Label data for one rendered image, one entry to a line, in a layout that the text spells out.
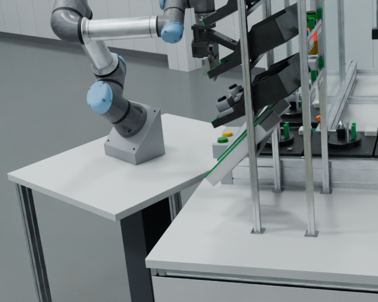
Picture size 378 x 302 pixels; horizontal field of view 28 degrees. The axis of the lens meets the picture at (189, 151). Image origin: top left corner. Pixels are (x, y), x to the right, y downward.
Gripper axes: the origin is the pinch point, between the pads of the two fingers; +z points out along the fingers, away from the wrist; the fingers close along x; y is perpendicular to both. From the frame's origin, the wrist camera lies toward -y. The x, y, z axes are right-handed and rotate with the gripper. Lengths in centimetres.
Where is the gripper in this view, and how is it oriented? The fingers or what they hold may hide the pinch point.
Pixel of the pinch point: (216, 77)
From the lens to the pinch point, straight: 276.5
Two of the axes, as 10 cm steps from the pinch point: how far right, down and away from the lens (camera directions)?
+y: -9.5, -0.2, 3.2
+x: -3.0, 3.6, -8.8
